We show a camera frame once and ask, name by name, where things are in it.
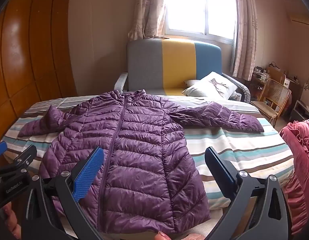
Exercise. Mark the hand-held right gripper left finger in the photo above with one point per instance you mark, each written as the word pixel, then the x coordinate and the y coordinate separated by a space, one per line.
pixel 87 173

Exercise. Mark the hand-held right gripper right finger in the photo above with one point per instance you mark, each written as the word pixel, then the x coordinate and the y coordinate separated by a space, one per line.
pixel 220 170

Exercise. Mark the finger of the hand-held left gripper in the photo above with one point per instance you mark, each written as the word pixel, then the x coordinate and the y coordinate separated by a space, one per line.
pixel 24 156
pixel 0 149

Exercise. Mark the purple down jacket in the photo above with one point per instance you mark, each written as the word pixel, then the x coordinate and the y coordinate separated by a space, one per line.
pixel 144 152

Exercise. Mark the person's left hand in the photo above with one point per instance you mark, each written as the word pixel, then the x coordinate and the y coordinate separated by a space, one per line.
pixel 10 217

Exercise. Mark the person's right hand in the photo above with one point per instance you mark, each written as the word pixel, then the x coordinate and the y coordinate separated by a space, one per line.
pixel 162 236

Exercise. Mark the striped bed sheet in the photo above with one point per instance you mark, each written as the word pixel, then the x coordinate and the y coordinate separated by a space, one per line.
pixel 244 150

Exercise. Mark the pink ruffled blanket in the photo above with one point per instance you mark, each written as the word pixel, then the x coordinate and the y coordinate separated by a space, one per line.
pixel 300 150

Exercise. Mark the white deer print pillow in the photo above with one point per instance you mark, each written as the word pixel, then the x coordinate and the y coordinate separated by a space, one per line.
pixel 212 85

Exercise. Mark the pale floral pillow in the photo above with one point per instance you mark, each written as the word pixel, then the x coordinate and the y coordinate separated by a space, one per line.
pixel 192 82

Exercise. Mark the rattan chair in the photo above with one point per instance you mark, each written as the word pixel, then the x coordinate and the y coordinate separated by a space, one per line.
pixel 274 92

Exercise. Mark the white storage box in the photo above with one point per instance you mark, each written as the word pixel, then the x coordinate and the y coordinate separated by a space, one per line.
pixel 300 111

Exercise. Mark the wooden wardrobe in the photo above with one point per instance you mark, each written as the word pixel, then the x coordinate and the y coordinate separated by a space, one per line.
pixel 32 55

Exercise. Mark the cluttered wooden desk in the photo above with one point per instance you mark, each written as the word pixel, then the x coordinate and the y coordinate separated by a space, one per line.
pixel 275 75

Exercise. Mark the grey yellow blue sofa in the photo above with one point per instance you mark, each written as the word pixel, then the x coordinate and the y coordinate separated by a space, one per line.
pixel 144 62

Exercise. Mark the beige star print curtain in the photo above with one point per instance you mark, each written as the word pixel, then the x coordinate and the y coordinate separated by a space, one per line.
pixel 147 10
pixel 244 30

